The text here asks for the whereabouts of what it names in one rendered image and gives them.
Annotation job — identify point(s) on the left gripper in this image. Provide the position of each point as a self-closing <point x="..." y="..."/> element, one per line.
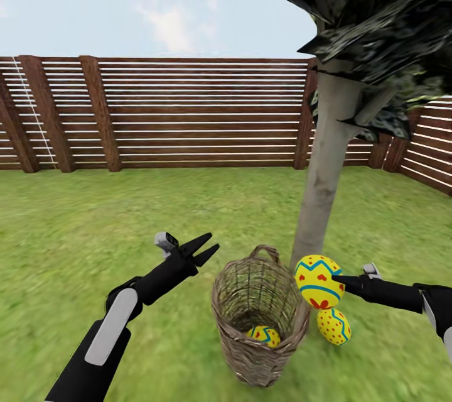
<point x="182" y="263"/>

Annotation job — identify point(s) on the tree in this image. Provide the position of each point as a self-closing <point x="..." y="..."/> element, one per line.
<point x="376" y="60"/>

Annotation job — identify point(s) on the wicker basket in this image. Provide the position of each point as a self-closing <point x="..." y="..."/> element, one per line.
<point x="253" y="362"/>

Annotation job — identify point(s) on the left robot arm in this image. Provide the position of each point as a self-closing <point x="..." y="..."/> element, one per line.
<point x="89" y="373"/>

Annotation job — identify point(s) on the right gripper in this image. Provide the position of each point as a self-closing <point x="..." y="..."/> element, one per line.
<point x="372" y="290"/>

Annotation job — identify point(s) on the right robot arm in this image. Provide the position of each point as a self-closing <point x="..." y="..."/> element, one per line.
<point x="435" y="300"/>

